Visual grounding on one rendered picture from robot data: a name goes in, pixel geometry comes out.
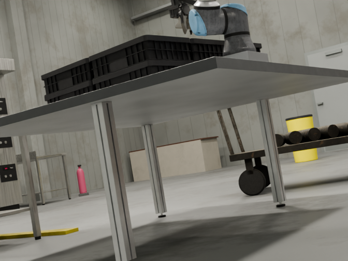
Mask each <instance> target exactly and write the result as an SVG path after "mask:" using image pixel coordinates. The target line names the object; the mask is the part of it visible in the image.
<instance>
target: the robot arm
mask: <svg viewBox="0 0 348 261"><path fill-rule="evenodd" d="M188 4H191V5H193V6H194V9H192V10H190V7H189V6H188ZM169 13H170V18H174V19H178V23H177V24H176V25H175V28H182V29H183V32H184V34H186V32H187V29H190V34H191V35H192V33H194V34H195V35H197V36H209V35H224V40H225V42H224V49H223V56H227V55H231V54H235V53H239V52H244V51H254V52H256V48H255V46H254V44H253V42H252V40H251V38H250V30H249V23H248V14H247V10H246V7H245V6H243V5H242V4H237V3H230V4H224V5H222V6H221V7H220V4H219V3H218V2H217V0H171V7H169ZM185 16H187V17H185Z"/></svg>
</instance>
